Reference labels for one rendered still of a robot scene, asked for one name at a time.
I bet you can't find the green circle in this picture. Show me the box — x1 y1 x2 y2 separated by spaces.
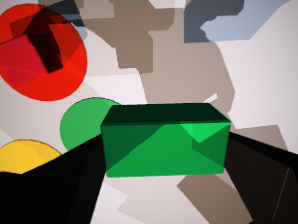
59 98 120 151

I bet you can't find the green block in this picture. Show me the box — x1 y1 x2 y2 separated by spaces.
100 102 231 178

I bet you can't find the red cube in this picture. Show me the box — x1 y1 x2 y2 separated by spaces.
0 33 63 86

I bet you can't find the yellow circle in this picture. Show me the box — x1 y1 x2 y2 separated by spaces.
0 140 62 174

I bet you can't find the red circle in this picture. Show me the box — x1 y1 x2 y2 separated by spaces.
0 4 87 102

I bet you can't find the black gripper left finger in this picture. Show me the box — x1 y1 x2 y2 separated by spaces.
0 134 106 224

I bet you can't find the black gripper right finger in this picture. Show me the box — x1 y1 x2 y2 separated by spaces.
224 132 298 224

